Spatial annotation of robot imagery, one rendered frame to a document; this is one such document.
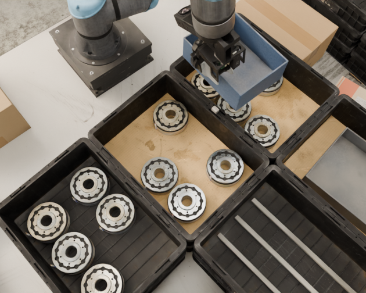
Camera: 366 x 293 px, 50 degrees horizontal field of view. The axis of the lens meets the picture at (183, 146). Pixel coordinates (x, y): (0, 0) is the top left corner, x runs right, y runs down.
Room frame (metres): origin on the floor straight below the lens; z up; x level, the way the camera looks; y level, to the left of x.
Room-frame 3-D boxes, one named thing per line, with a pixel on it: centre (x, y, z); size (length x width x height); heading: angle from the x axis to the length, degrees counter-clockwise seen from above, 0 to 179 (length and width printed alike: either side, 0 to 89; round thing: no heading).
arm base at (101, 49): (0.83, 0.28, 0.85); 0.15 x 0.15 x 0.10
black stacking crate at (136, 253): (0.18, 0.23, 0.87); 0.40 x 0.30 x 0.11; 45
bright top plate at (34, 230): (0.21, 0.35, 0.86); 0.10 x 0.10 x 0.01
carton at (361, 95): (0.62, -0.55, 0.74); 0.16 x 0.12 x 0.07; 53
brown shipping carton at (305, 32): (0.88, -0.32, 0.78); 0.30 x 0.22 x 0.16; 45
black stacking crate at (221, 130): (0.39, 0.01, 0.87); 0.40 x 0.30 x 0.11; 45
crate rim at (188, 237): (0.39, 0.01, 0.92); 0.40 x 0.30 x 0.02; 45
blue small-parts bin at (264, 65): (0.56, -0.12, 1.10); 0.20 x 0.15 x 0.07; 39
